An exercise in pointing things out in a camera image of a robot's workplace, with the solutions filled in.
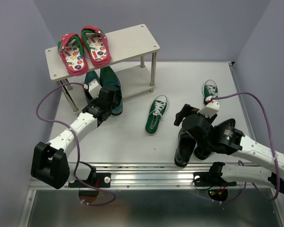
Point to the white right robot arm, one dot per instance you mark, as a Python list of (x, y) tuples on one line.
[(267, 169)]

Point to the red patterned slipper left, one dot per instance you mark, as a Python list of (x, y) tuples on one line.
[(71, 51)]

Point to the red patterned slipper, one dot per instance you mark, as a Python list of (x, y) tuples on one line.
[(71, 51), (96, 43)]

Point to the green canvas sneaker white laces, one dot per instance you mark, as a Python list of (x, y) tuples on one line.
[(210, 89)]

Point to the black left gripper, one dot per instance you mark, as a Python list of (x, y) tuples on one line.
[(113, 105)]

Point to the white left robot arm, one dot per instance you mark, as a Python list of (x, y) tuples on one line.
[(50, 160)]

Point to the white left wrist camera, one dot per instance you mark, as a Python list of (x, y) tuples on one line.
[(92, 89)]

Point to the aluminium front mounting rail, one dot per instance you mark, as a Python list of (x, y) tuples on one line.
[(148, 176)]

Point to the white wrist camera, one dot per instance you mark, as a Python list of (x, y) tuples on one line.
[(92, 89), (211, 108)]

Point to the red patterned slipper right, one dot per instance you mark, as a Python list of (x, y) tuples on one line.
[(96, 43)]

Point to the black patent loafer left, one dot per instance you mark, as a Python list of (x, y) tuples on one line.
[(185, 148)]

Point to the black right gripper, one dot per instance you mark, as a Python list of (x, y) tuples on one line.
[(187, 110)]

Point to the black patent loafer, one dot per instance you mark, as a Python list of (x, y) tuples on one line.
[(224, 130), (185, 148)]

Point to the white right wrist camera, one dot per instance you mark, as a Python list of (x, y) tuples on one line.
[(211, 108)]

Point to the aluminium table edge rail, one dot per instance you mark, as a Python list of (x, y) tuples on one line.
[(242, 103)]

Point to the dark green leather loafer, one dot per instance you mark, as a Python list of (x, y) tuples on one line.
[(109, 78)]

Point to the black patent loafer right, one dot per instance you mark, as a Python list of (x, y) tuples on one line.
[(224, 130)]

